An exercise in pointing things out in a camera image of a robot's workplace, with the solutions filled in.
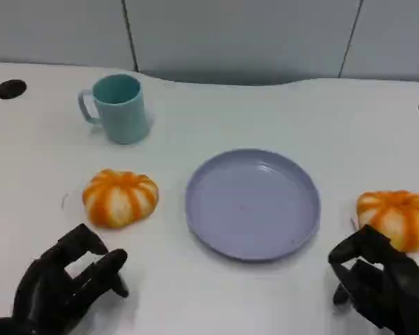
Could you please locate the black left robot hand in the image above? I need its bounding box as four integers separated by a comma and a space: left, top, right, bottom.
13, 223, 130, 335

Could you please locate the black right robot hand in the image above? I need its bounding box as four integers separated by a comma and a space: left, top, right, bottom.
327, 224, 419, 335

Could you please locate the orange white toy bread roll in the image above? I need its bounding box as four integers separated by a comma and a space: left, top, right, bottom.
82, 168, 160, 230
355, 190, 419, 253

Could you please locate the lilac plate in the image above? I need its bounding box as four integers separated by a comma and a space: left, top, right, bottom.
184, 149, 321, 262

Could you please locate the pale green mug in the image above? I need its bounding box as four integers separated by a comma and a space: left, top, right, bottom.
77, 73, 152, 144

